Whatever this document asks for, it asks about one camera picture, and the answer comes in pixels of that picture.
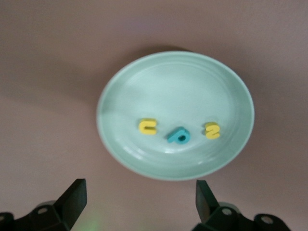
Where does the green plate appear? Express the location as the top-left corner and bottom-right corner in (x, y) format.
(95, 50), (256, 182)

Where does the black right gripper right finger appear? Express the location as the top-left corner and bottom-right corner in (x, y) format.
(193, 180), (291, 231)

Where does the teal letter p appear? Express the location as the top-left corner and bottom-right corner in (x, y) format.
(167, 126), (191, 145)

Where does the yellow letter s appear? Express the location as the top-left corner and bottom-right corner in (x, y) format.
(204, 122), (221, 140)

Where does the yellow letter u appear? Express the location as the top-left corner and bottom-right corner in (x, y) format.
(139, 118), (159, 135)

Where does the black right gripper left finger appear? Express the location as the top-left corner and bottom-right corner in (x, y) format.
(0, 178), (88, 231)

